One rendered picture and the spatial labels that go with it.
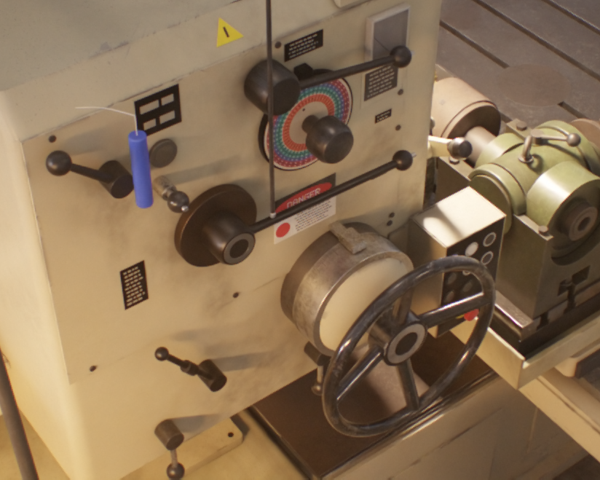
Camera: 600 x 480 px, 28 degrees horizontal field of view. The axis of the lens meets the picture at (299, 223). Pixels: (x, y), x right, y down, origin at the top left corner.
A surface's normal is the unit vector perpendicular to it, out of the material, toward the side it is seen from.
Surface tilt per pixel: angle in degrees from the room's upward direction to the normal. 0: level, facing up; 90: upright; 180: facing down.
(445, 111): 32
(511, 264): 90
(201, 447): 0
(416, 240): 90
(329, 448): 0
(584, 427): 90
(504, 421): 90
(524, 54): 0
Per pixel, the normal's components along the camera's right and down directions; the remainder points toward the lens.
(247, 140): 0.59, 0.55
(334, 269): -0.37, -0.48
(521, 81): 0.00, -0.74
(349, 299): 0.24, 0.34
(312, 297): -0.70, -0.01
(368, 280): 0.47, 0.13
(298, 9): 0.42, -0.14
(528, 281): -0.81, 0.40
